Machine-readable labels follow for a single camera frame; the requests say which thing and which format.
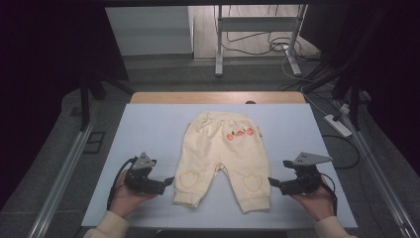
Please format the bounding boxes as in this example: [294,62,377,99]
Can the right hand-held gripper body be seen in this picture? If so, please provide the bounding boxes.
[278,151,333,196]

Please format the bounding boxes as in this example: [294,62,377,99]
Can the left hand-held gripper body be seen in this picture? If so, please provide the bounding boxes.
[124,152,166,195]

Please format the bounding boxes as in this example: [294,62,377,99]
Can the cream baby pants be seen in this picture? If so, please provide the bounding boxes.
[172,110,272,214]

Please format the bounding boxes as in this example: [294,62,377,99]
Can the person's left hand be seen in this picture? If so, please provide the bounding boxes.
[108,170,158,219]

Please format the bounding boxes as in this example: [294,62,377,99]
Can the person's right hand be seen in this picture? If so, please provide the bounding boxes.
[289,176,336,223]

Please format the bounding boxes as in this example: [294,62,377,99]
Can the light blue table mat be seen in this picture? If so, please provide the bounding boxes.
[80,103,359,230]

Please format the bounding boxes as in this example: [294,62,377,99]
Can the dark floor plate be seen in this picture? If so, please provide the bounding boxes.
[82,130,107,155]

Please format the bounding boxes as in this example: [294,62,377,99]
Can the white power strip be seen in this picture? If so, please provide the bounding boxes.
[323,113,354,139]

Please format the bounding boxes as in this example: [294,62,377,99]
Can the wooden table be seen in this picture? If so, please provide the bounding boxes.
[130,91,307,105]

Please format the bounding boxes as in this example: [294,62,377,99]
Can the black metal stand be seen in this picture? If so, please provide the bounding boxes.
[301,59,371,132]
[78,69,134,132]

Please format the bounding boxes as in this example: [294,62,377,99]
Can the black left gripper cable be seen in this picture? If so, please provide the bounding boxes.
[106,156,139,211]

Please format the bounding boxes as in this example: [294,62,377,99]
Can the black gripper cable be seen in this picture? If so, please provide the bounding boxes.
[318,172,339,218]
[106,156,139,211]

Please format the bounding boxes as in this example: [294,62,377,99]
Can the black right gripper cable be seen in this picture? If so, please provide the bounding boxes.
[318,172,339,218]

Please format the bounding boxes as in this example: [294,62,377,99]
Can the black floor cable loop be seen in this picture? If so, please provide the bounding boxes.
[321,133,362,171]

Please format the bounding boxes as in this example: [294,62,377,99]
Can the aluminium rail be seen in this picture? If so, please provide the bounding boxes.
[27,118,97,238]
[339,108,420,238]

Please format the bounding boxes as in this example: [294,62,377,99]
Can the white floor cable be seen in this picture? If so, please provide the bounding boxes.
[281,53,332,117]

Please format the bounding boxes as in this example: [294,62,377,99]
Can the tangle of black floor cables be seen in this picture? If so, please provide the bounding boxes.
[219,4,322,63]

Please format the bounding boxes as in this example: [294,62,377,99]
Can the white wall panel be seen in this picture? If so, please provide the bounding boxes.
[105,6,194,57]

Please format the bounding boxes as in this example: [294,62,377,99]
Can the white metal stand frame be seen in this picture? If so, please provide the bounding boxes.
[214,3,309,78]

